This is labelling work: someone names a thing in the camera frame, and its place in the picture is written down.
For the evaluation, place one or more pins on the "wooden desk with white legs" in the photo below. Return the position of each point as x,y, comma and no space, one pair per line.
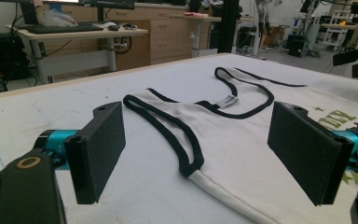
84,33

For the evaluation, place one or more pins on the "white tank top black trim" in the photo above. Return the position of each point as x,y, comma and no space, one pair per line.
230,149

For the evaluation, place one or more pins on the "white chair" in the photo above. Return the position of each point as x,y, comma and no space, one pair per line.
335,31

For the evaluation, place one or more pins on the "light wooden table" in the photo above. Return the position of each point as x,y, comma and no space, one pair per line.
105,74

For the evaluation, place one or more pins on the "black computer mouse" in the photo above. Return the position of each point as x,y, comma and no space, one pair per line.
113,27

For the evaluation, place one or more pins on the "black keyboard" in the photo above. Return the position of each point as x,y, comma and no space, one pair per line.
62,29

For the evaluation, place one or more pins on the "black monitor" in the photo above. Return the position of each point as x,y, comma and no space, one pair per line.
108,3

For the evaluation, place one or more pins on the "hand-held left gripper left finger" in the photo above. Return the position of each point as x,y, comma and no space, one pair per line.
96,149

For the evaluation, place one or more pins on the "black equipment rack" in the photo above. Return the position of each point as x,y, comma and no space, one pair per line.
0,53

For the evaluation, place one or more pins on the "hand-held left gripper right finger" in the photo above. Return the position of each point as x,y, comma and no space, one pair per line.
304,152

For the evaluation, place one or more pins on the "clear plastic bag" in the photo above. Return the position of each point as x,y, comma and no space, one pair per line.
56,18

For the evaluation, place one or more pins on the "black metal pillar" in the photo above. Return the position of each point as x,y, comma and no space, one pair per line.
229,25

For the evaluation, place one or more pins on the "black box on floor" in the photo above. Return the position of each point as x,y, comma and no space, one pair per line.
296,46

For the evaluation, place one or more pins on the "light wooden cabinet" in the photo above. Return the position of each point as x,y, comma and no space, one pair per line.
167,34

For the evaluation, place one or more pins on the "white table cloth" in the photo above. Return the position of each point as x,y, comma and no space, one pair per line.
59,105

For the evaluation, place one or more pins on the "pink flat item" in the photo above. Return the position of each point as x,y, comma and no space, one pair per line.
192,14

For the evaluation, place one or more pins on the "white-legged side table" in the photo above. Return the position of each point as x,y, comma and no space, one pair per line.
199,19

